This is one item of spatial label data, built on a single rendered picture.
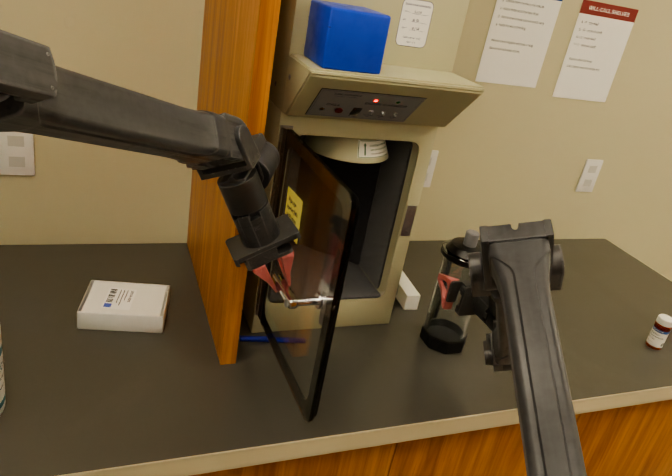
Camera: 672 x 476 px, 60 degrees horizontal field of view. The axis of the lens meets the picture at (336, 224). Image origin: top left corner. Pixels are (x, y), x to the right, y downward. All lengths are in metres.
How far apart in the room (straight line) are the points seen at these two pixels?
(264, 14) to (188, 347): 0.64
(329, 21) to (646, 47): 1.34
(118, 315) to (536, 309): 0.83
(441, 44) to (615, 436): 0.99
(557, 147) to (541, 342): 1.43
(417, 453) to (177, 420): 0.47
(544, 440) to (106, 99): 0.49
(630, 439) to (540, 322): 1.06
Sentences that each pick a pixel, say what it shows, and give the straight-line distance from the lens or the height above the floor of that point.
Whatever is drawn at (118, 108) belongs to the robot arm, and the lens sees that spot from 0.60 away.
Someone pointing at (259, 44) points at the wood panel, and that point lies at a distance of 0.91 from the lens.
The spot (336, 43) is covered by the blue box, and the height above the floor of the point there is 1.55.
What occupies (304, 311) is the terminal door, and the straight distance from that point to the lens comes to 0.95.
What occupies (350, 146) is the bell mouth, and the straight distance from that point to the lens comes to 1.14.
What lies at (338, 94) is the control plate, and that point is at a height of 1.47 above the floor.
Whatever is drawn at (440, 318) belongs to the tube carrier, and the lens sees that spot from 1.27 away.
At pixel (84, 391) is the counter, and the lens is 1.11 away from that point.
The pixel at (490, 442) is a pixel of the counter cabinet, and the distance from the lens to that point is 1.33.
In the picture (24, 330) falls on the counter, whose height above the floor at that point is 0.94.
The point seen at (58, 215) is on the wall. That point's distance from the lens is 1.55.
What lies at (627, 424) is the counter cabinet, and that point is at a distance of 1.59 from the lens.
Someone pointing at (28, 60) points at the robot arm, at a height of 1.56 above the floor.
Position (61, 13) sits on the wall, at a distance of 1.41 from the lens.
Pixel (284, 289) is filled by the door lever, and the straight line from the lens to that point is 0.89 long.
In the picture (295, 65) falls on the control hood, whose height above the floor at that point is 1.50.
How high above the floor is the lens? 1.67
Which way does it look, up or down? 24 degrees down
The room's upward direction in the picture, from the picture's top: 11 degrees clockwise
